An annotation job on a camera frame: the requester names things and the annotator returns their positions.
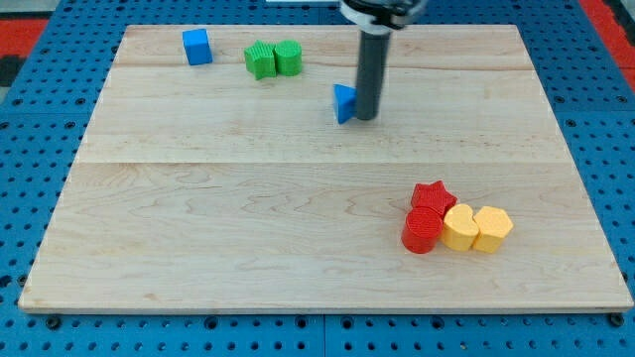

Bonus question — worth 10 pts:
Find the blue triangle block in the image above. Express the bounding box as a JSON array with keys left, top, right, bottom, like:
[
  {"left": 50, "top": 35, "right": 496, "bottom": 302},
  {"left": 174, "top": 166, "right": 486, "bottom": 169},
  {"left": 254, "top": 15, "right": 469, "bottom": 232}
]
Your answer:
[{"left": 332, "top": 83, "right": 357, "bottom": 124}]

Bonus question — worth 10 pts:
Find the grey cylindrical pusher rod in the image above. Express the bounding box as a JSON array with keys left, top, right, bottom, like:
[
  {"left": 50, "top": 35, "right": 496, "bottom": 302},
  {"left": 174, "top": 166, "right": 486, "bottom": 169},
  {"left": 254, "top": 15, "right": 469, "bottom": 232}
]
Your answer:
[{"left": 355, "top": 32, "right": 391, "bottom": 121}]

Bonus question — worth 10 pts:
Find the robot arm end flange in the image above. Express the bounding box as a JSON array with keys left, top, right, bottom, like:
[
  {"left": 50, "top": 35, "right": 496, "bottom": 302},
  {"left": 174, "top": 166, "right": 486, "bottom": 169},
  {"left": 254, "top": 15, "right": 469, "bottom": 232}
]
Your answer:
[{"left": 339, "top": 0, "right": 429, "bottom": 35}]

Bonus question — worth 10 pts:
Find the red circle block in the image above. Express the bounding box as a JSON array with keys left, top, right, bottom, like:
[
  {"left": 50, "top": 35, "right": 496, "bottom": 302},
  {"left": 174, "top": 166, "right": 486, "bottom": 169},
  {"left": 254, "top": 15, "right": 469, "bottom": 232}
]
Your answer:
[{"left": 401, "top": 207, "right": 444, "bottom": 254}]

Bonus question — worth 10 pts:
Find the green circle block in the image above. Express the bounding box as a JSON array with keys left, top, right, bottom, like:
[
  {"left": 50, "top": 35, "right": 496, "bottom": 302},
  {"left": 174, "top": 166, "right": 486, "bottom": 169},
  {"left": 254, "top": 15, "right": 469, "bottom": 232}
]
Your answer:
[{"left": 274, "top": 40, "right": 303, "bottom": 76}]

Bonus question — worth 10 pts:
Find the red star block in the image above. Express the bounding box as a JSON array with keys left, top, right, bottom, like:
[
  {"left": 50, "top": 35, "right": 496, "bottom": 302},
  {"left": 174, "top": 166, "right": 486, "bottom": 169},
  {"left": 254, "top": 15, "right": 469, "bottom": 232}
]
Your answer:
[{"left": 411, "top": 180, "right": 457, "bottom": 218}]

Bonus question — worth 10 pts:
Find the light wooden board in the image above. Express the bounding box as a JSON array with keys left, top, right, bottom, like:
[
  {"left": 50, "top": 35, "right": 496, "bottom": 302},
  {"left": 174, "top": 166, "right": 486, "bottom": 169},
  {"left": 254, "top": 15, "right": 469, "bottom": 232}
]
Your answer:
[{"left": 19, "top": 25, "right": 633, "bottom": 314}]

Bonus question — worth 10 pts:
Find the green star block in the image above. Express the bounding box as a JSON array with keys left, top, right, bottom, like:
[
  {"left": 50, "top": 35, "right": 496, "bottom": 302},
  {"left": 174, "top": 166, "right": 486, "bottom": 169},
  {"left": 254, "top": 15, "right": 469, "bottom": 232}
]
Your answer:
[{"left": 243, "top": 41, "right": 277, "bottom": 80}]

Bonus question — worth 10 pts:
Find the yellow heart block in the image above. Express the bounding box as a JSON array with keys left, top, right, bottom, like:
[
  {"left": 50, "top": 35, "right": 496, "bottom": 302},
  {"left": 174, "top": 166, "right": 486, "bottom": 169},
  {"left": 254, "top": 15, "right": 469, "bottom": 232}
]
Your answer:
[{"left": 440, "top": 203, "right": 479, "bottom": 252}]

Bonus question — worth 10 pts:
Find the blue cube block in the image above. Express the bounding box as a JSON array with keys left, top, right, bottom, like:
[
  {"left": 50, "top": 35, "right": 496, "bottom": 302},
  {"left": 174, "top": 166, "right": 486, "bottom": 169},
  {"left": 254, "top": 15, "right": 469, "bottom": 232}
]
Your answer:
[{"left": 182, "top": 29, "right": 213, "bottom": 65}]

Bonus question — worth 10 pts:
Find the yellow pentagon block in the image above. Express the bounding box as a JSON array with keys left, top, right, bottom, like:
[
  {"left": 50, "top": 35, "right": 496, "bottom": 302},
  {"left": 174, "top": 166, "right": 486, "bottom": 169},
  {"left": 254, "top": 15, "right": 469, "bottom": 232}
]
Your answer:
[{"left": 472, "top": 206, "right": 514, "bottom": 253}]

